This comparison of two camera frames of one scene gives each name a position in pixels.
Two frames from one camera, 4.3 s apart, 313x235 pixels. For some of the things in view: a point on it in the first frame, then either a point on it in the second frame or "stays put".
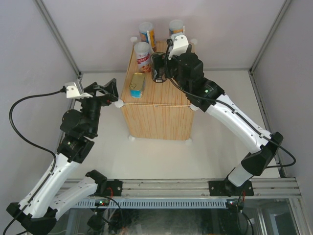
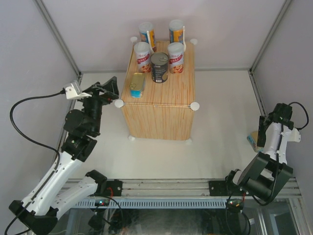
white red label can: x=143 y=54 stays put
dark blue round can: x=158 y=61 stays put
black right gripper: x=169 y=62 -> x=261 y=136
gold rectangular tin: x=137 y=84 stays put
